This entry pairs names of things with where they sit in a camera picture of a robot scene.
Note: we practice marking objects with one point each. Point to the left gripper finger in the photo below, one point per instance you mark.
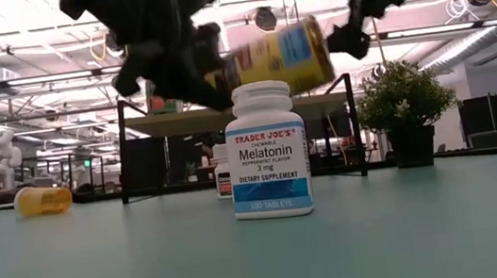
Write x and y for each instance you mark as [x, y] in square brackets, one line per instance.
[209, 44]
[185, 85]

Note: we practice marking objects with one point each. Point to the white-cap bottle green label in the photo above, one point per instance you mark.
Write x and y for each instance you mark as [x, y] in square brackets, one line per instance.
[163, 105]

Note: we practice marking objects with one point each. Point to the yellow fish oil bottle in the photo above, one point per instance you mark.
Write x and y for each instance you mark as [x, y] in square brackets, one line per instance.
[286, 56]

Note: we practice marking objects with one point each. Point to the small white bottle red label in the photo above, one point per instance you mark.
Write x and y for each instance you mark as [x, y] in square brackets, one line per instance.
[221, 171]

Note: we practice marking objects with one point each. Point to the white melatonin bottle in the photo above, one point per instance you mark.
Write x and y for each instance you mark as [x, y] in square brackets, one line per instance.
[267, 155]

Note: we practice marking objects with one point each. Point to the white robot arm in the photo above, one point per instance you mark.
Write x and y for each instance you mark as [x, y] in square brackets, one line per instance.
[3, 159]

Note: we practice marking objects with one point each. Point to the green potted plant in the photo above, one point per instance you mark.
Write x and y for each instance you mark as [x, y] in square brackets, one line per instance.
[406, 105]

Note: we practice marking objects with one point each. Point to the long ceiling light strip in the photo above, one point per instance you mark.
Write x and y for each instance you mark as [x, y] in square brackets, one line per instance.
[55, 77]

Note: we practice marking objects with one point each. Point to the gray office chair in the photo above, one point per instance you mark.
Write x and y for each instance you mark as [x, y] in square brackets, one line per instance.
[490, 140]

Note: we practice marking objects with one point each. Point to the orange translucent pill vial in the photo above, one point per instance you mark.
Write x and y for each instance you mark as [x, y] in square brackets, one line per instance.
[42, 201]

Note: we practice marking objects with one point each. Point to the green table mat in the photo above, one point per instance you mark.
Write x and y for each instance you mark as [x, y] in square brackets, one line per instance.
[151, 274]

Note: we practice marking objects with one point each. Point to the wooden shelf black metal frame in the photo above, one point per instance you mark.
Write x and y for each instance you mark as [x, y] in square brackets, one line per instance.
[180, 123]

